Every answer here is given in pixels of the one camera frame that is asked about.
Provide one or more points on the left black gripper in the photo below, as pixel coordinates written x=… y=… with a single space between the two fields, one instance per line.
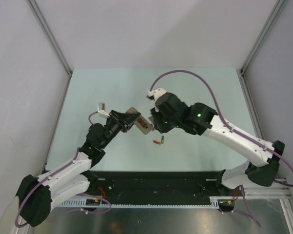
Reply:
x=120 y=118

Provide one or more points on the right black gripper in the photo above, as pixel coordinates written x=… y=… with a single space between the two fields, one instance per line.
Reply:
x=158 y=125

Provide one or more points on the white remote control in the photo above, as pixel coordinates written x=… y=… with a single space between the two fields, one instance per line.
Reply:
x=141 y=123

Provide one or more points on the beige battery cover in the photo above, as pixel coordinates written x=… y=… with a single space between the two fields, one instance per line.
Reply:
x=151 y=118

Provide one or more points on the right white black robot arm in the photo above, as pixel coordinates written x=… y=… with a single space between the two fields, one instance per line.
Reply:
x=262 y=162

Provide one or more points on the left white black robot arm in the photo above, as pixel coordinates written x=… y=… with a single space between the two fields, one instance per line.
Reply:
x=39 y=195

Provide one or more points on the red battery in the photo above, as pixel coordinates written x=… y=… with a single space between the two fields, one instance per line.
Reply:
x=157 y=142

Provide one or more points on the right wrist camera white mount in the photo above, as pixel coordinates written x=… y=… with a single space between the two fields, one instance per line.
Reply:
x=156 y=95

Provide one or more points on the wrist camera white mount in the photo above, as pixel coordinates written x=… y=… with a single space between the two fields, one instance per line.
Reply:
x=102 y=111
x=156 y=95

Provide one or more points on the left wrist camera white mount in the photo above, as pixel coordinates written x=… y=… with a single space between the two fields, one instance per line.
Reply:
x=102 y=111

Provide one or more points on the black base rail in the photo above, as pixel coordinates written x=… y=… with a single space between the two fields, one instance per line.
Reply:
x=158 y=188

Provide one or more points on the left aluminium frame post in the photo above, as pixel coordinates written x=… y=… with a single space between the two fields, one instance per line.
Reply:
x=34 y=7

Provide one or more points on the aluminium frame post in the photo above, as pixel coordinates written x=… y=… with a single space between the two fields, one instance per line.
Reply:
x=266 y=29
x=34 y=7

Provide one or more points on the right aluminium frame post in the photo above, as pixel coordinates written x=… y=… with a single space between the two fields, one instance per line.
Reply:
x=266 y=29

